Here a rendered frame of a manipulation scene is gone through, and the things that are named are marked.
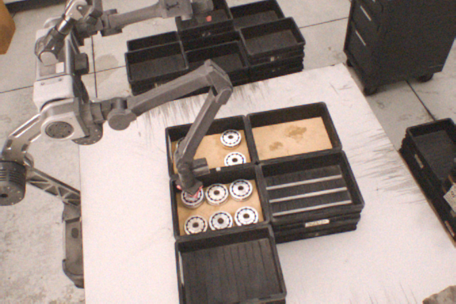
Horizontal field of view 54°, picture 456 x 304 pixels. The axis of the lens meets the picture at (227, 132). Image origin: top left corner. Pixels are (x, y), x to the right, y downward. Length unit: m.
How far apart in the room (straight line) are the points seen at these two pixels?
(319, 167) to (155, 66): 1.51
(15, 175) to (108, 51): 2.14
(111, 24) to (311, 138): 1.07
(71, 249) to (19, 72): 2.01
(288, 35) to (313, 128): 1.18
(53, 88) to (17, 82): 2.59
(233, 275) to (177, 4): 1.09
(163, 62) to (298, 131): 1.29
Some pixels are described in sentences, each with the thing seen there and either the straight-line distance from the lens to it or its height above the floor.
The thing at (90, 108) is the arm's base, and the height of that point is 1.49.
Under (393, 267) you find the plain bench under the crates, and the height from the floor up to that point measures 0.70.
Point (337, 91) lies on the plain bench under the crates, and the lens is 2.65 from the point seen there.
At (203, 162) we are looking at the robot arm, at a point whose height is 1.11.
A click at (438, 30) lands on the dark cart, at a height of 0.56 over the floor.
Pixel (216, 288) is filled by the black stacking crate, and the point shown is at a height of 0.83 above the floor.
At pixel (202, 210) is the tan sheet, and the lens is 2.05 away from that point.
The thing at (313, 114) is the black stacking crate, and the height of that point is 0.86.
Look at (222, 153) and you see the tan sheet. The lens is 2.20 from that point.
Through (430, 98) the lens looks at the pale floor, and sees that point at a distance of 3.74.
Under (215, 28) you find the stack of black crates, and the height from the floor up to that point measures 0.54.
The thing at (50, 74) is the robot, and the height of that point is 1.53.
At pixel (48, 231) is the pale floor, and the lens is 3.22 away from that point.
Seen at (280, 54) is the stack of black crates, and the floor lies 0.53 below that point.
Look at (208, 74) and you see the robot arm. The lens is 1.55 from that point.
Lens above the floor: 2.61
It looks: 51 degrees down
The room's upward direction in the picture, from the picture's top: 7 degrees counter-clockwise
